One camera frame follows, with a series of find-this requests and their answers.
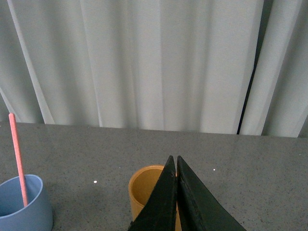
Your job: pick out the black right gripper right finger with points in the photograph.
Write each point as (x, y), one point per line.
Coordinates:
(198, 209)

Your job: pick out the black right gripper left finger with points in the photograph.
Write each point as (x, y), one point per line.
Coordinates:
(159, 213)

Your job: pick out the pink chopstick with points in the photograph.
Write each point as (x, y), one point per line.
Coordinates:
(18, 157)

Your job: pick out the bamboo chopstick holder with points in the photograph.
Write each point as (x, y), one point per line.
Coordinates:
(140, 187)

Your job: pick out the blue cup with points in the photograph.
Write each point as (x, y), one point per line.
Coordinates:
(14, 216)

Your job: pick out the white curtain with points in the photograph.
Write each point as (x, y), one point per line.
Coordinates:
(217, 66)

